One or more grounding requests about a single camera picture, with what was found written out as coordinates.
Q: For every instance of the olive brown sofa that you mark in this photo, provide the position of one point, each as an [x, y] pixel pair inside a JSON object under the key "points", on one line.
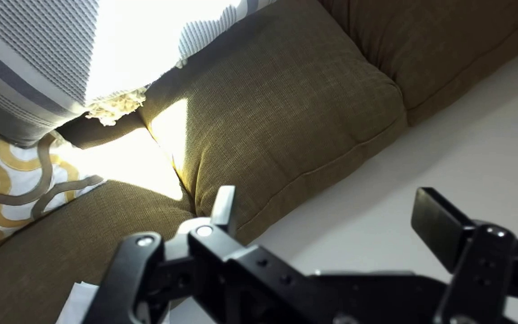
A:
{"points": [[269, 109]]}

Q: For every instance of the yellow grey wave pattern pillow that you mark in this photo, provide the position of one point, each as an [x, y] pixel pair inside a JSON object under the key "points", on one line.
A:
{"points": [[12, 181]]}

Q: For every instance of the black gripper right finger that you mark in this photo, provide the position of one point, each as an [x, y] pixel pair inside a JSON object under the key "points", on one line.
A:
{"points": [[444, 219]]}

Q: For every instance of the grey white striped pillow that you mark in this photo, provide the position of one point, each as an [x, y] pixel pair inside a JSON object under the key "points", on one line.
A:
{"points": [[36, 55]]}

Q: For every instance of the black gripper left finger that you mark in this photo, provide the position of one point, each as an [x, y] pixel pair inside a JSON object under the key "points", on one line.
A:
{"points": [[223, 208]]}

